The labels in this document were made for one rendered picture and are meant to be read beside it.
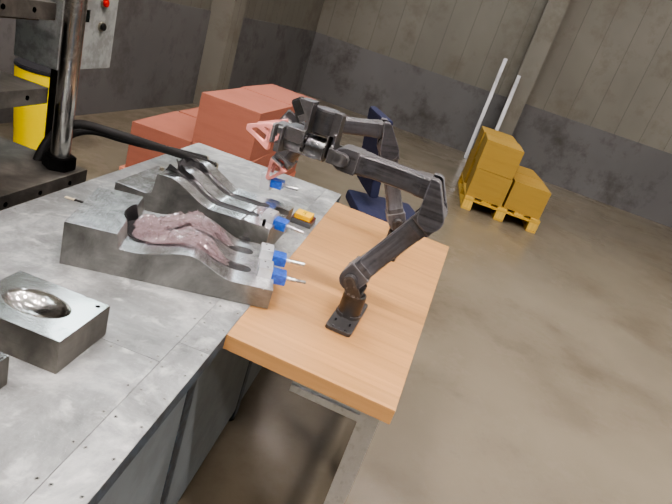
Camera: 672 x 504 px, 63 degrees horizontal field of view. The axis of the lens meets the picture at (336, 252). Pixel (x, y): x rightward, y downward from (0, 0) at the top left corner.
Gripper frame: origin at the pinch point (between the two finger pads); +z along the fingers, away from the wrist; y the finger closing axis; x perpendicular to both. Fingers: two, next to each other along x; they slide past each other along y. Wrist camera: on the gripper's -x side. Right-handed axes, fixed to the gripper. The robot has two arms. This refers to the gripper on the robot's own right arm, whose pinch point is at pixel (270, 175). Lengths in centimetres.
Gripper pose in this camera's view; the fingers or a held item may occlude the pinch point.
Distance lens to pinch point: 192.3
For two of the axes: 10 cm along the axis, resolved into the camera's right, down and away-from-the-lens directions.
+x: 7.2, 6.9, 0.9
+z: -6.7, 6.5, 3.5
